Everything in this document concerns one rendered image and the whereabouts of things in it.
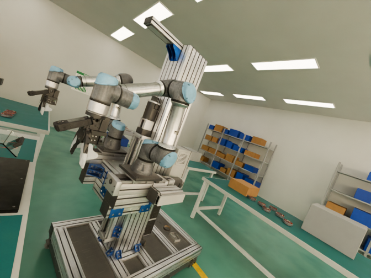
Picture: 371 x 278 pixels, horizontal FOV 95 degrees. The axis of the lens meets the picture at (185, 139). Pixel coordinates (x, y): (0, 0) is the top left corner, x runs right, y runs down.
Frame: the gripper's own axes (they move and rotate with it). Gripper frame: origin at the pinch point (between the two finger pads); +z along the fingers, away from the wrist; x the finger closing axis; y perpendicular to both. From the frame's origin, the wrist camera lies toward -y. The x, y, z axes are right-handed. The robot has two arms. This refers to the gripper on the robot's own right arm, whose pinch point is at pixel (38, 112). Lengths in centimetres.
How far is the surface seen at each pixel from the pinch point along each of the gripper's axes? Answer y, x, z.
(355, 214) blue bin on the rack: 557, -235, 22
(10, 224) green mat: -8, -68, 40
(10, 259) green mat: -9, -88, 40
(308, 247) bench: 203, -169, 42
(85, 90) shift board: 167, 472, -28
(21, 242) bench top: -6, -80, 40
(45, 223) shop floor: 35, 28, 115
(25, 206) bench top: -3, -55, 40
